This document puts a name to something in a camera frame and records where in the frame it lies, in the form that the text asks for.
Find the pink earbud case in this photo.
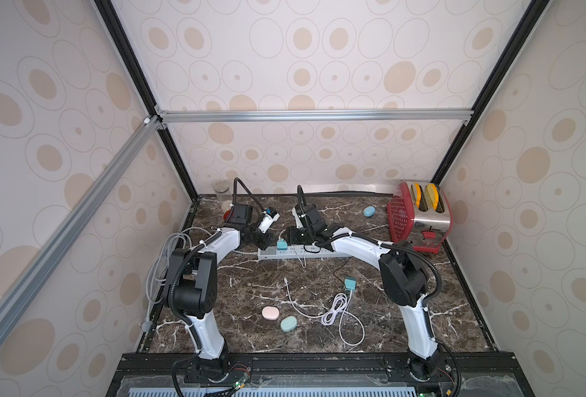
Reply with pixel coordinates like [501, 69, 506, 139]
[261, 306, 280, 321]

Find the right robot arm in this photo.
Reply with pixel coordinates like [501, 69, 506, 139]
[294, 186, 443, 381]

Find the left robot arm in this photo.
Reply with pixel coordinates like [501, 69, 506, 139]
[162, 178, 280, 371]

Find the clear glass jar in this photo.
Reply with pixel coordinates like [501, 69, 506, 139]
[212, 180, 233, 213]

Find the blue earbud case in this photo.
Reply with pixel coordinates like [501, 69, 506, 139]
[363, 206, 377, 218]

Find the green earbud case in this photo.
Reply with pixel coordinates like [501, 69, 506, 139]
[280, 315, 298, 332]

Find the red silver toaster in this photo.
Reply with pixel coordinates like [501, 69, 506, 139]
[386, 181, 453, 254]

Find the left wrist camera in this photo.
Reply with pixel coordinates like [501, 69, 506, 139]
[258, 207, 280, 234]

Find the power strip white cord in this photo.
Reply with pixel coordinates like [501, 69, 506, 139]
[145, 225, 214, 319]

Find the coiled white usb cable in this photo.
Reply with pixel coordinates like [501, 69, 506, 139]
[282, 277, 367, 347]

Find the horizontal aluminium rail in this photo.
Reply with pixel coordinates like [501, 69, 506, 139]
[146, 108, 474, 123]

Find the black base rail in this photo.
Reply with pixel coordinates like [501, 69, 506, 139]
[107, 352, 533, 396]

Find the diagonal aluminium rail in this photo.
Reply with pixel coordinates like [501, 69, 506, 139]
[0, 115, 160, 347]

